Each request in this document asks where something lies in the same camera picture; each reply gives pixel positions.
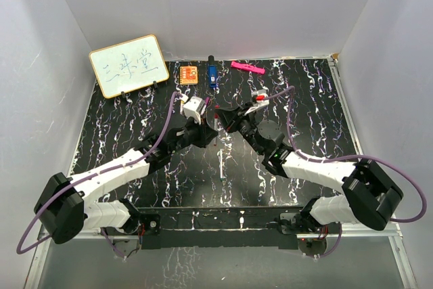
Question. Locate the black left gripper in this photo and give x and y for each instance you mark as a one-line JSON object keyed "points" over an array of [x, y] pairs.
{"points": [[205, 133]]}

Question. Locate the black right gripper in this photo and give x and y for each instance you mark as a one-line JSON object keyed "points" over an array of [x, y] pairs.
{"points": [[232, 118]]}

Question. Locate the white pen with red tip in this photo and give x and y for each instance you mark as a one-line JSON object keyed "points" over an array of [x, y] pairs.
{"points": [[216, 129]]}

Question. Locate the white pen with purple tip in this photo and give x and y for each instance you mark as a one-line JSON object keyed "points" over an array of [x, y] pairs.
{"points": [[207, 102]]}

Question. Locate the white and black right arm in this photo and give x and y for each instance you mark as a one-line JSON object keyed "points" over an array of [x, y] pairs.
{"points": [[366, 194]]}

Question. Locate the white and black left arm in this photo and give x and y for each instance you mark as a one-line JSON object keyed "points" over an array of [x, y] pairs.
{"points": [[69, 205]]}

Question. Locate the white pen with green tip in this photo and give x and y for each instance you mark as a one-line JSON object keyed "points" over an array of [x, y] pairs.
{"points": [[221, 172]]}

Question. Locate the pink plastic tool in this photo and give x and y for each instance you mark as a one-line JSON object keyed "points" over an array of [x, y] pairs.
{"points": [[247, 67]]}

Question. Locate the blue stapler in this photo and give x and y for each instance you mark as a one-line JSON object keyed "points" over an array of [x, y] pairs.
{"points": [[212, 72]]}

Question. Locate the small orange notebook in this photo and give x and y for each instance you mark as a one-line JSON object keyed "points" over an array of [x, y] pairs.
{"points": [[188, 75]]}

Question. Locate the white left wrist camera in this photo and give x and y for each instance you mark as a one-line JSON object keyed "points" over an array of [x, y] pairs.
{"points": [[194, 108]]}

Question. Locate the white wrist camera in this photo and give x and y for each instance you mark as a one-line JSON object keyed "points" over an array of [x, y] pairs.
{"points": [[259, 101], [194, 108]]}

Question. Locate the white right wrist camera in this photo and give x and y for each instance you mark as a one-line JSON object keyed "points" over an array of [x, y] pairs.
{"points": [[259, 101]]}

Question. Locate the small whiteboard with yellow frame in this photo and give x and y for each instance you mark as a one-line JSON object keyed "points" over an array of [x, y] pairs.
{"points": [[129, 66]]}

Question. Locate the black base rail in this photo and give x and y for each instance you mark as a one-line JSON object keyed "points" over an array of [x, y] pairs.
{"points": [[229, 227]]}

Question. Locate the aluminium frame rail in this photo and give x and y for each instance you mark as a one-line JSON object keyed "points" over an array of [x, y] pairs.
{"points": [[373, 170]]}

